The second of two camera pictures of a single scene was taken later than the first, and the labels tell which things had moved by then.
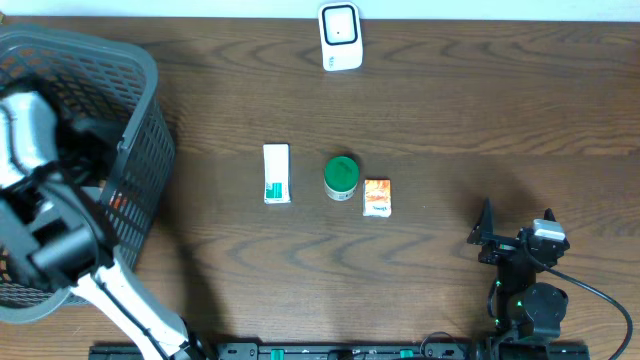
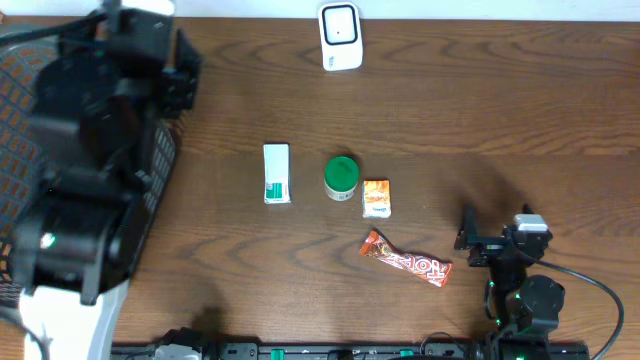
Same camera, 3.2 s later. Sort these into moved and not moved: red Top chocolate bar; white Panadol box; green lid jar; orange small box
Moved: red Top chocolate bar
Not moved: green lid jar; white Panadol box; orange small box
